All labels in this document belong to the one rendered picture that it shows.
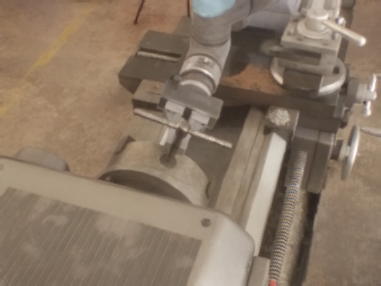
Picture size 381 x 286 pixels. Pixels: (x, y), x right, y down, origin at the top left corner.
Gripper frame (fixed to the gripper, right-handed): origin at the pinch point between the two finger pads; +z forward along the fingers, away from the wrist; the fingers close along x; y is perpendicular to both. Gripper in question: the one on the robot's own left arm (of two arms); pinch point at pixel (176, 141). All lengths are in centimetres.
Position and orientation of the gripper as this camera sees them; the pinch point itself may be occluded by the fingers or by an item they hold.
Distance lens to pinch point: 96.8
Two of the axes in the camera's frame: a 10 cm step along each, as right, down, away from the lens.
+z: -2.6, 7.6, -6.0
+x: 9.3, 3.7, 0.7
